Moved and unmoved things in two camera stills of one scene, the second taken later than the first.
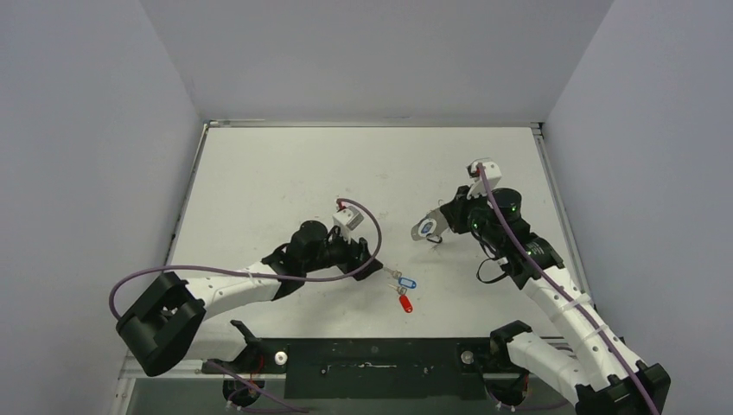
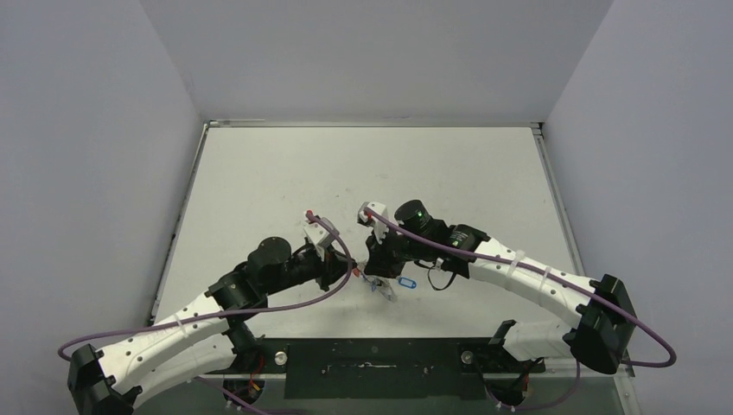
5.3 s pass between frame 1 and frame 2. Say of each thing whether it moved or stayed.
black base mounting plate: stayed
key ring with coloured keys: moved
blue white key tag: stayed
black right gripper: moved
